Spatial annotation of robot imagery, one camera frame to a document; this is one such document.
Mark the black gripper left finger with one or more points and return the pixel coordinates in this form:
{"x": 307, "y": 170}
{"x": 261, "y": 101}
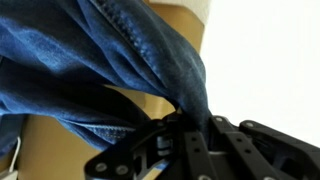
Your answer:
{"x": 146, "y": 153}

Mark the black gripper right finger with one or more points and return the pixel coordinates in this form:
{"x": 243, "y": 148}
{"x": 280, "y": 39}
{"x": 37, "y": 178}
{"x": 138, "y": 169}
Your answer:
{"x": 266, "y": 153}

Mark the blue denim trouser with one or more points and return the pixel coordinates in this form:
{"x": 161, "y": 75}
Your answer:
{"x": 100, "y": 60}

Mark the tan leather sofa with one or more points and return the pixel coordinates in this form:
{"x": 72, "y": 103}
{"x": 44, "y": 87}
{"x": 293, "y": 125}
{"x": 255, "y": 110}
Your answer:
{"x": 50, "y": 146}

